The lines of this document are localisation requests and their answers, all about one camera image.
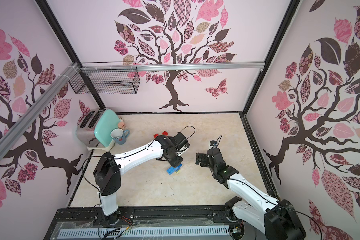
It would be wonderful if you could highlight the blue long lego brick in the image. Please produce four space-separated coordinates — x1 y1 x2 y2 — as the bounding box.
167 164 182 175

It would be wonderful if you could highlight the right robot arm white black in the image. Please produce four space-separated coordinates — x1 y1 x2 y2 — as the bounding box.
196 148 307 240

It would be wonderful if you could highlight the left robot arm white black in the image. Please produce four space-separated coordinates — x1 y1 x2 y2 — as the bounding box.
93 132 190 218

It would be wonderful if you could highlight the blue floral mug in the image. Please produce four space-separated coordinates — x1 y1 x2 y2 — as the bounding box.
111 129 130 145

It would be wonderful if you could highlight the pink patterned small jar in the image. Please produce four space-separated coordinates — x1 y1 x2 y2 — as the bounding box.
118 119 126 130

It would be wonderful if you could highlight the mint green toaster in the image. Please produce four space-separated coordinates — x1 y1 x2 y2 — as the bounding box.
76 109 121 148

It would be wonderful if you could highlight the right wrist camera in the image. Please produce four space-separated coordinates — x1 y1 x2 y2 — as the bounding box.
210 140 219 148

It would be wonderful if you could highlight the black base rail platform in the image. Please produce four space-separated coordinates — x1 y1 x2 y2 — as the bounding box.
44 205 267 240

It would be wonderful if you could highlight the white slotted cable duct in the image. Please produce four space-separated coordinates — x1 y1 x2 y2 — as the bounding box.
52 226 231 240

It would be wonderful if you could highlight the black wire basket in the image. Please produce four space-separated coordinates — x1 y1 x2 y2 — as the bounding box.
69 61 140 94

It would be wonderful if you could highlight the aluminium frame rail back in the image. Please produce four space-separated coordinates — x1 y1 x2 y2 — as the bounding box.
81 62 265 72

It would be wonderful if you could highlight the aluminium frame rail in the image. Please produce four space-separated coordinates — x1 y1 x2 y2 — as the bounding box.
0 63 80 161
81 62 265 72

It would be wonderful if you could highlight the aluminium frame rail left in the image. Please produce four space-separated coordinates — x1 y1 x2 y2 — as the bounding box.
0 63 80 161

